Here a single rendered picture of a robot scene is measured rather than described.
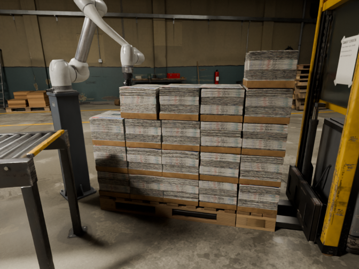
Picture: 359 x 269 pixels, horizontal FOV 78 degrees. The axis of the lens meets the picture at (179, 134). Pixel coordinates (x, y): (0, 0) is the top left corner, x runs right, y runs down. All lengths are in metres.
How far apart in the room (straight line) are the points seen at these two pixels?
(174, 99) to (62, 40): 7.41
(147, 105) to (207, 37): 7.26
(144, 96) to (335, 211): 1.43
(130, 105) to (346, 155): 1.39
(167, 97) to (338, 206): 1.27
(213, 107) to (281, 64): 0.48
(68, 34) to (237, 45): 5.87
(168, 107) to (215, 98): 0.34
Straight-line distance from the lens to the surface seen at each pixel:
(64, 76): 2.16
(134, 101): 1.66
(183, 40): 8.54
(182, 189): 1.79
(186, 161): 1.67
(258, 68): 1.54
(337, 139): 1.98
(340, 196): 1.66
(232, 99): 1.54
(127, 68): 1.82
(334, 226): 1.77
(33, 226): 1.35
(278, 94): 1.56
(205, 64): 8.67
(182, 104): 1.57
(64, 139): 1.65
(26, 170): 1.21
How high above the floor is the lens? 1.18
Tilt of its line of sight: 16 degrees down
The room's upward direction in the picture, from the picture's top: straight up
